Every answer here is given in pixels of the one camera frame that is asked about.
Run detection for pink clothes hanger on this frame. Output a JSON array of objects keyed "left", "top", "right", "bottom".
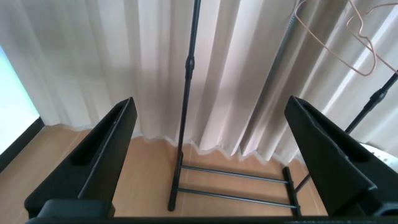
[
  {"left": 293, "top": 0, "right": 377, "bottom": 77},
  {"left": 346, "top": 0, "right": 398, "bottom": 74}
]

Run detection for white laundry basket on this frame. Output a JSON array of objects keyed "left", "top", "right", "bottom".
[{"left": 357, "top": 142, "right": 398, "bottom": 167}]

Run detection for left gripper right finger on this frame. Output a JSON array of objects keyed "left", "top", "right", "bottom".
[{"left": 284, "top": 95, "right": 398, "bottom": 217}]

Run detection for black clothes rack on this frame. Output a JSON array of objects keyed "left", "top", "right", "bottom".
[{"left": 167, "top": 0, "right": 398, "bottom": 218}]

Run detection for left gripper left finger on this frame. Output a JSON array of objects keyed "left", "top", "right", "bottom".
[{"left": 24, "top": 96, "right": 138, "bottom": 218}]

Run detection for beige curtain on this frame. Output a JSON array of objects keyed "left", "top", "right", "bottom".
[{"left": 0, "top": 0, "right": 398, "bottom": 166}]

